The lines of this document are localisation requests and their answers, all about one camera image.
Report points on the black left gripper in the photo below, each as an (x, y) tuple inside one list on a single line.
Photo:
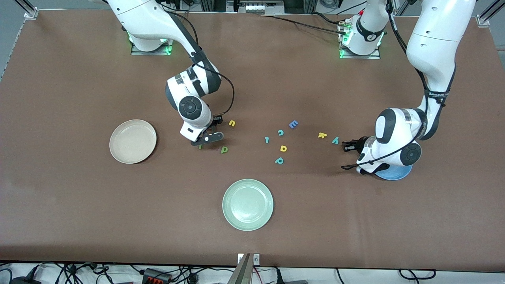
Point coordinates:
[(358, 144)]

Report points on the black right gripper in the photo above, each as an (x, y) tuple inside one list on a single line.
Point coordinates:
[(213, 125)]

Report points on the teal letter y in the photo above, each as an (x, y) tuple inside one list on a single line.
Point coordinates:
[(335, 140)]

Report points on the blue letter E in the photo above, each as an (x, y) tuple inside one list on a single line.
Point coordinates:
[(293, 124)]

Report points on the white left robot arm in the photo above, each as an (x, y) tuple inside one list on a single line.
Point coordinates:
[(434, 39)]

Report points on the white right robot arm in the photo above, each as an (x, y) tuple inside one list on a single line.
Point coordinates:
[(142, 15)]

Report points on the blue round plate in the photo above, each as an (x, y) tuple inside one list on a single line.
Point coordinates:
[(394, 174)]

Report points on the beige round plate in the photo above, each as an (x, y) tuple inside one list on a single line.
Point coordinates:
[(133, 142)]

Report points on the pale green round plate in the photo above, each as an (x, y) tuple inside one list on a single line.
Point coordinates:
[(247, 205)]

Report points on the metal equipment rack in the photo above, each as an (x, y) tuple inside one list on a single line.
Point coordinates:
[(256, 7)]

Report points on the black power plug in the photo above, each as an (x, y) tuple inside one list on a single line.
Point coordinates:
[(278, 276)]

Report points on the black orange power strip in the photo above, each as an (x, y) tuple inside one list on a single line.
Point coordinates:
[(158, 275)]

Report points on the brown table cover sheet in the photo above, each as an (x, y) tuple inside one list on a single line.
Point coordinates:
[(79, 217)]

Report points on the aluminium corner profile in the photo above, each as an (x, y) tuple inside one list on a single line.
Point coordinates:
[(29, 10), (487, 15)]

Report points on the black power adapter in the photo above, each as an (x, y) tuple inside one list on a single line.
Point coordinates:
[(23, 281)]

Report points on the aluminium camera stand post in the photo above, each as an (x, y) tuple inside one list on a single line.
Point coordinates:
[(241, 272)]

